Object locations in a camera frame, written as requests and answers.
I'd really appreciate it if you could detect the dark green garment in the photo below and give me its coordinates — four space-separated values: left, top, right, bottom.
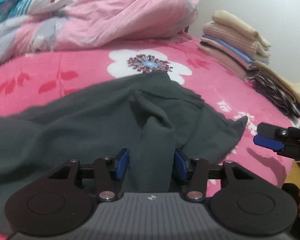
0 72 248 234

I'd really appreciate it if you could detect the dark patterned folded garment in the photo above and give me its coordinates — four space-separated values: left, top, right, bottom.
253 72 300 118

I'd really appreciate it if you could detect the tan folded cloth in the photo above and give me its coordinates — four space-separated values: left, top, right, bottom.
255 61 300 104

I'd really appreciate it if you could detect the beige pink folded garment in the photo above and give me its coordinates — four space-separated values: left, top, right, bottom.
198 42 258 81

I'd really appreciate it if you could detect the pink checked folded garment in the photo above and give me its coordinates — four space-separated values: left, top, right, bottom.
203 21 270 62

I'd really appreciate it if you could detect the blue folded garment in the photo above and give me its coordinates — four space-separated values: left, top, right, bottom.
201 35 269 69

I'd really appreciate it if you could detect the pink floral bed sheet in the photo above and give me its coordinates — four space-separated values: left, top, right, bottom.
0 34 300 186

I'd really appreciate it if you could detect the cream folded garment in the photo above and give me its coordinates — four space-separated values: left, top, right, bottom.
212 10 271 50

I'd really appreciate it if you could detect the light pink quilt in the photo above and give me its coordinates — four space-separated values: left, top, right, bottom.
0 0 199 64

